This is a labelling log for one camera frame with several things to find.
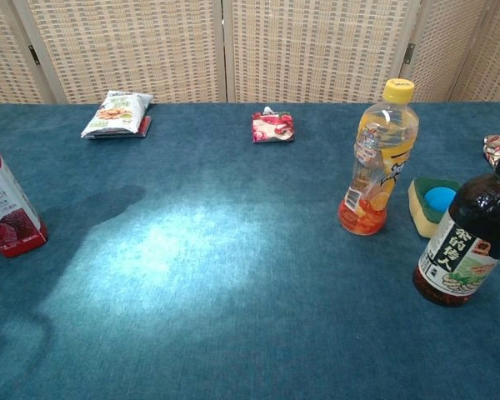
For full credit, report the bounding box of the dark tea bottle black cap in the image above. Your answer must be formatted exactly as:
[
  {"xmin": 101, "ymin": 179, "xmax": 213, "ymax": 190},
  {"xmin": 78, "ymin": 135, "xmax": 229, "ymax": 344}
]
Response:
[{"xmin": 412, "ymin": 152, "xmax": 500, "ymax": 308}]

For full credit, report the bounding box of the blue ball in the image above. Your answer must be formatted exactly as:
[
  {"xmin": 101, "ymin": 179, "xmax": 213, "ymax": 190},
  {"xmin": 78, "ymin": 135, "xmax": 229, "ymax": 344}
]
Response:
[{"xmin": 423, "ymin": 187, "xmax": 458, "ymax": 217}]

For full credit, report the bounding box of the flat red packet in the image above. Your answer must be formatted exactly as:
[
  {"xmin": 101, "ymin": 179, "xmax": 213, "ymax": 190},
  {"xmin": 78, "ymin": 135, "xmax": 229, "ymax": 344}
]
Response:
[{"xmin": 87, "ymin": 115, "xmax": 153, "ymax": 141}]

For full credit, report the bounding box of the red juice bottle white cap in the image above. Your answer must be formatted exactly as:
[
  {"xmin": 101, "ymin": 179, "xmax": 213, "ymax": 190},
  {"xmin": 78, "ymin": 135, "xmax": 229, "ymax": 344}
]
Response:
[{"xmin": 0, "ymin": 142, "xmax": 49, "ymax": 258}]

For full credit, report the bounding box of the red jelly pouch with spout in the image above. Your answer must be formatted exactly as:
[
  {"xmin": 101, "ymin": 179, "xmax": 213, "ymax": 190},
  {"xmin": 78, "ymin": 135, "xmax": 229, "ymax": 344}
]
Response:
[{"xmin": 252, "ymin": 106, "xmax": 297, "ymax": 144}]

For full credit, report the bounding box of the yellow green sponge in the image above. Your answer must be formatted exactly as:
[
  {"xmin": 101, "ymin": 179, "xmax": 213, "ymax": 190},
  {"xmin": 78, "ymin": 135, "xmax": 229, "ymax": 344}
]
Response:
[{"xmin": 407, "ymin": 176, "xmax": 462, "ymax": 239}]

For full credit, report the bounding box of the blue table cloth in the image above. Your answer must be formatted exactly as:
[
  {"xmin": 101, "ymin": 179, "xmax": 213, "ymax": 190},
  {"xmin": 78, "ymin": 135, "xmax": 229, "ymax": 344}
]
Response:
[{"xmin": 0, "ymin": 101, "xmax": 500, "ymax": 400}]

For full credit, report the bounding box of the woven folding screen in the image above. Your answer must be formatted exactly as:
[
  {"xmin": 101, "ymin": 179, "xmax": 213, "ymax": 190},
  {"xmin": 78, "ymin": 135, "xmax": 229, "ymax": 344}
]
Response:
[{"xmin": 0, "ymin": 0, "xmax": 500, "ymax": 108}]

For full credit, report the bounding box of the orange drink bottle yellow cap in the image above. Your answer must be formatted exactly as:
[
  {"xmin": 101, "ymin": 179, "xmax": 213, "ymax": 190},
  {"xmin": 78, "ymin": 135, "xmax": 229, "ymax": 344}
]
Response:
[{"xmin": 337, "ymin": 77, "xmax": 421, "ymax": 237}]

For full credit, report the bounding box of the white peanut snack bag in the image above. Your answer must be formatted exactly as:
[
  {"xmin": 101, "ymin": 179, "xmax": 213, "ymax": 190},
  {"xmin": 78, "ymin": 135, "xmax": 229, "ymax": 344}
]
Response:
[{"xmin": 80, "ymin": 90, "xmax": 154, "ymax": 139}]

